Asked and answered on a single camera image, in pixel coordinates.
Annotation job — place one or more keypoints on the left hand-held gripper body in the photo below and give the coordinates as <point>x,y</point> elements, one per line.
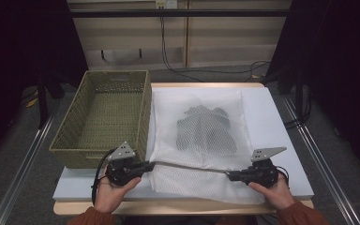
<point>120,172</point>

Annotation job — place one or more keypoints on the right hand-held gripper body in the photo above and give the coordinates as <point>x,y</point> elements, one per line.
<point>262,175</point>

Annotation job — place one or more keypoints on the white mesh laundry bag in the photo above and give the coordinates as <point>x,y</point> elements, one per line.
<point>175,131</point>

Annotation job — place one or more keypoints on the black garment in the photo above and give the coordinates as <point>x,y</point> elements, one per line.
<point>203,128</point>

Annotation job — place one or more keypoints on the green woven basket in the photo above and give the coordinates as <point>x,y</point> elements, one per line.
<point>75,125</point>

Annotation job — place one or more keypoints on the person's left hand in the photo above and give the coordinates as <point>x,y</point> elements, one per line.
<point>112,195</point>

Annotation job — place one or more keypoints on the person's right hand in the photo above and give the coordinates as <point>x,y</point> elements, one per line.
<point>278,195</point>

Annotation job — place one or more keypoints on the white foam mat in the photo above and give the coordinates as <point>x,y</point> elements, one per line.
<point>275,118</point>

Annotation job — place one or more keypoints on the black metal stand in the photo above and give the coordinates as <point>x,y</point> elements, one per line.
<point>299,93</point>
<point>42,103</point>

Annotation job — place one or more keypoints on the beige wooden cabinet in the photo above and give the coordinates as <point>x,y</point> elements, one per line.
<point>231,40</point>

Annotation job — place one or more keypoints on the dark curtain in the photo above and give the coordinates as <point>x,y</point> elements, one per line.
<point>343,62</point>
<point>18,47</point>

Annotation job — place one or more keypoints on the black horizontal bar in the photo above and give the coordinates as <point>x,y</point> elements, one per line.
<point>181,13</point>

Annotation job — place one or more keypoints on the aluminium floor rail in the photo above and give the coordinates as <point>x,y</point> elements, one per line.
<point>325,168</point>
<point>22,175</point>

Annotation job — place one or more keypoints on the wall power socket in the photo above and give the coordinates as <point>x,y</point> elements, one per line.
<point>166,3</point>

